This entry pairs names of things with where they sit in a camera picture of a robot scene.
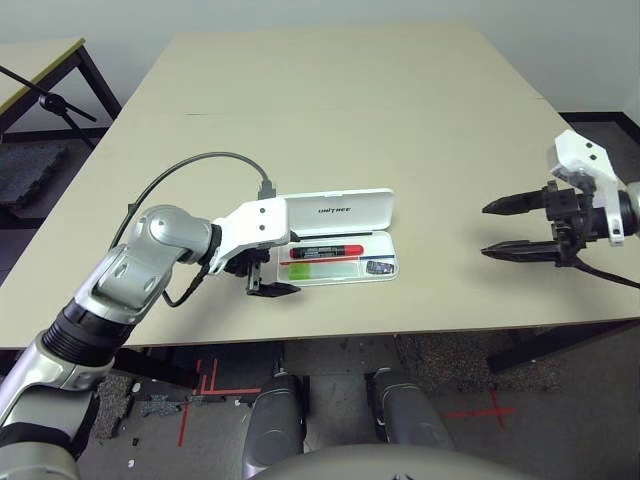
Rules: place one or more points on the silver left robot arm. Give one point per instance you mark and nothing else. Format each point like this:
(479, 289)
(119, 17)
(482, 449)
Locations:
(160, 230)

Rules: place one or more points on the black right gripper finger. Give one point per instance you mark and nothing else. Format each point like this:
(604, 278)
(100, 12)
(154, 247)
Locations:
(520, 202)
(525, 251)

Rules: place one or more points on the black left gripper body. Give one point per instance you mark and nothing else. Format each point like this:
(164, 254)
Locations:
(245, 262)

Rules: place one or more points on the black foam floor mat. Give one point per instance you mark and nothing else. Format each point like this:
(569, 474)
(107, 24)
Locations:
(30, 172)

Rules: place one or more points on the grey foam scrap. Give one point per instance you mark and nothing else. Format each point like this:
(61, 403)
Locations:
(162, 405)

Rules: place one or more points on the green highlighter with clear cap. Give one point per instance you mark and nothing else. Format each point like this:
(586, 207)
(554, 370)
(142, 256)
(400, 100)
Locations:
(300, 271)

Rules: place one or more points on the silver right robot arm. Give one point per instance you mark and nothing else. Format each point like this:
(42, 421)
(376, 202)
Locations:
(632, 205)

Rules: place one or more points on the black tripod stand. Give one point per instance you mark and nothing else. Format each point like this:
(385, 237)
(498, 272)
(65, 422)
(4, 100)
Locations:
(50, 102)

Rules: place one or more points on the white Unitree pencil case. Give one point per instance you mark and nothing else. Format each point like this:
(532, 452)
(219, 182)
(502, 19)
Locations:
(370, 210)

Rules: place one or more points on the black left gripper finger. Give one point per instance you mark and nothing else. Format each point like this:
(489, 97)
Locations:
(293, 236)
(272, 290)

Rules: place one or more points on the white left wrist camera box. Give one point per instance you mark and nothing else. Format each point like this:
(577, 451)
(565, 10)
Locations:
(260, 217)

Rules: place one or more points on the beige side table black frame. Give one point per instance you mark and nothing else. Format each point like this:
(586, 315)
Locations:
(30, 57)

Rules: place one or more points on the small dark eraser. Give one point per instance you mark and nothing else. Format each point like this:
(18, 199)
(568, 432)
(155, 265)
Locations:
(379, 267)

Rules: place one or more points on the grey left robot leg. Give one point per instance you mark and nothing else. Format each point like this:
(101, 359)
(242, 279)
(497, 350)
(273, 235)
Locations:
(275, 425)

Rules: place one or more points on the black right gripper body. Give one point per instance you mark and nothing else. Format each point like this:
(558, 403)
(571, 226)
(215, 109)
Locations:
(567, 225)

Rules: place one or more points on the grey robot torso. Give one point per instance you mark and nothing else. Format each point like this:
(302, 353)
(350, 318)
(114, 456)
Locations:
(390, 465)

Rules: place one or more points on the red black whiteboard marker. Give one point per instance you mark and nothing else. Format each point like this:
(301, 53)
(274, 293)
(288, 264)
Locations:
(345, 250)

